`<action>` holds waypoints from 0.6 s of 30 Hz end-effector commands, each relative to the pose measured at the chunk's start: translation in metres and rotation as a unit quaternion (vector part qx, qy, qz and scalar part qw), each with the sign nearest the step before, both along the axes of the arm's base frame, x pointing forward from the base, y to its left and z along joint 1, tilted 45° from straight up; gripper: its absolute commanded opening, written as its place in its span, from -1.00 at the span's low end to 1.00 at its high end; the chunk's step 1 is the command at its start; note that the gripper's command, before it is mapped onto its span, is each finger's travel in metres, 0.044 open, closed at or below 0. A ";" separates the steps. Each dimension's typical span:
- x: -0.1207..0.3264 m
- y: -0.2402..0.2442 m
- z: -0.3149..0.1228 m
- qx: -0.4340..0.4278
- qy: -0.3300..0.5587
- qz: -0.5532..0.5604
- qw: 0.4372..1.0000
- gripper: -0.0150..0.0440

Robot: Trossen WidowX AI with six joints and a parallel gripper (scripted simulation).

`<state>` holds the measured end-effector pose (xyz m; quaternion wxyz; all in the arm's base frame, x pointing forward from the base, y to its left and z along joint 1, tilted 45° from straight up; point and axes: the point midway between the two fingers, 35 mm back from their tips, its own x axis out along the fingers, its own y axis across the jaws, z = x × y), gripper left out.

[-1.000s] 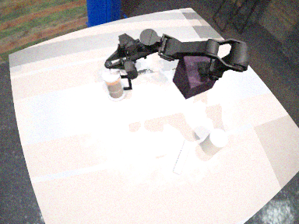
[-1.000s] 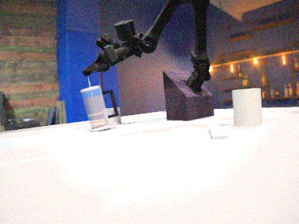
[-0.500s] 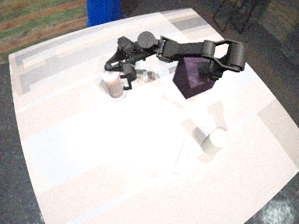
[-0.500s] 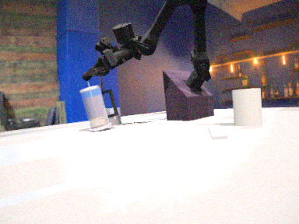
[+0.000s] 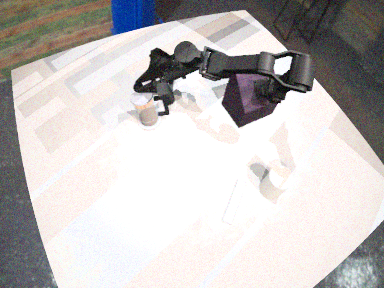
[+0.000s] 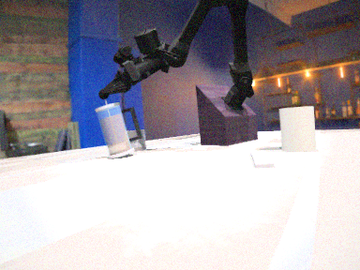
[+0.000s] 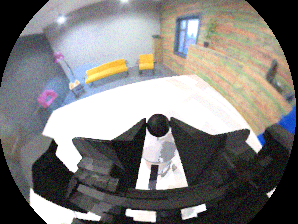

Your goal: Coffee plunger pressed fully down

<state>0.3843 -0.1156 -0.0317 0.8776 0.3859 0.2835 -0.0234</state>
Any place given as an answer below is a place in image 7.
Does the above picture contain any french press with black knob plunger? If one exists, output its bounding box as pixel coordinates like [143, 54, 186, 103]
[142, 113, 178, 190]

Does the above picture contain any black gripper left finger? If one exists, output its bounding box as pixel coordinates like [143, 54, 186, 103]
[72, 119, 148, 189]

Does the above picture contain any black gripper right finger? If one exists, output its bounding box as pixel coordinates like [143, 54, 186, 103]
[169, 117, 251, 186]

